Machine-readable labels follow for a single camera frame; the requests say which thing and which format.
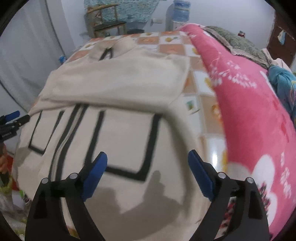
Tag blue patterned quilt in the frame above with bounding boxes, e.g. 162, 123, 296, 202
268, 65, 295, 125

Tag blue water dispenser bottle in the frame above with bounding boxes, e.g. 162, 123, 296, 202
173, 1, 191, 22

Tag checkered ginkgo pattern bed sheet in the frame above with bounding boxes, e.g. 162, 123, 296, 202
66, 30, 230, 176

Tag small blue white package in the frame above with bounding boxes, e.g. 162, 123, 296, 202
59, 56, 66, 64

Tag white curtain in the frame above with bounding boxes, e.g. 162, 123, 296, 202
1, 1, 64, 115

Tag grey knitted blanket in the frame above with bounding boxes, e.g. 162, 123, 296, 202
202, 26, 271, 69

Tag blue cloth hanging on door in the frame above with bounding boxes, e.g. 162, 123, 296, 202
277, 30, 286, 46

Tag pink floral blanket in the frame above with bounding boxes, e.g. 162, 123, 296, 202
180, 24, 295, 240

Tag beige zip hoodie black stripes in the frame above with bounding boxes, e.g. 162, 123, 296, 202
13, 37, 207, 240

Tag brown wooden door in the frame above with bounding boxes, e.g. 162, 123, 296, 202
267, 13, 295, 67

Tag wooden chair black seat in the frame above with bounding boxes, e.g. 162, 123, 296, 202
84, 4, 127, 38

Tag teal patterned hanging cloth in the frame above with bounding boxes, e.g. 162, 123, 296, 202
84, 0, 159, 23

